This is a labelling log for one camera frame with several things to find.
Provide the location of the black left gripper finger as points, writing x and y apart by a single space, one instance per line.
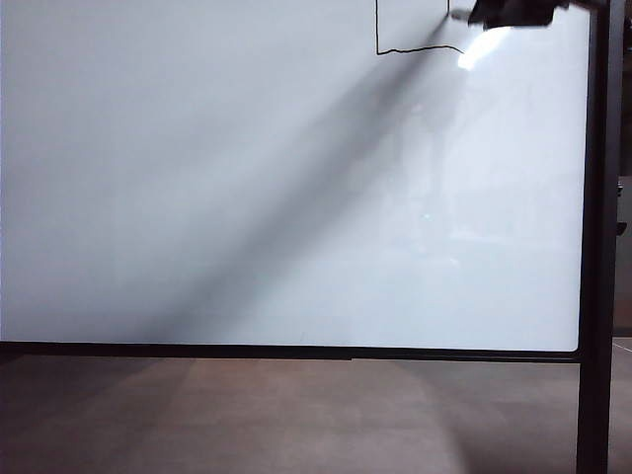
513 12

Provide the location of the black stand locking knob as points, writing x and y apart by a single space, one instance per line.
617 228
620 187

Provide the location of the black table edge strip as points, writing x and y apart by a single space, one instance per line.
197 352

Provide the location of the black whiteboard stand post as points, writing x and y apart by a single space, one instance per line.
596 276

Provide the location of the white whiteboard with black frame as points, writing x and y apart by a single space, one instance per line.
197 148

